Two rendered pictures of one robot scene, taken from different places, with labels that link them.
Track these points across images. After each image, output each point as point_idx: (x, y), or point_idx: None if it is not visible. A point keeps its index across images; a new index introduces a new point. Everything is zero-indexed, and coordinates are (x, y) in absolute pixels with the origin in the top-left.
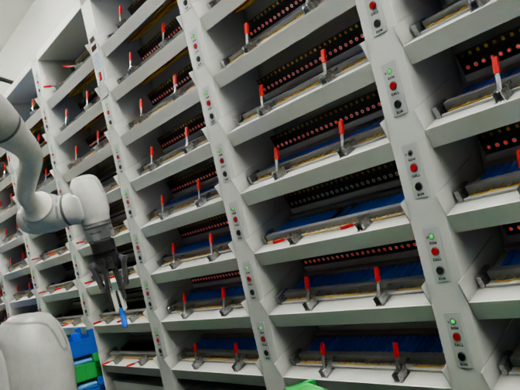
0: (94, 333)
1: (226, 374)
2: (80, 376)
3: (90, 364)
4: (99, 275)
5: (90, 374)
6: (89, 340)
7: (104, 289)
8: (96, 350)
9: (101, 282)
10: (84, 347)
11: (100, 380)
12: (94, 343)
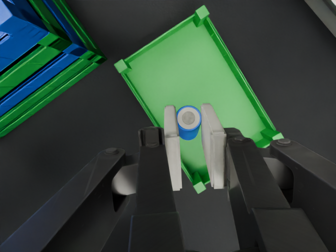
0: (23, 20)
1: (330, 0)
2: (23, 75)
3: (38, 54)
4: (81, 229)
5: (45, 60)
6: (16, 37)
7: (130, 192)
8: (45, 34)
9: (110, 213)
10: (9, 52)
11: (70, 49)
12: (35, 30)
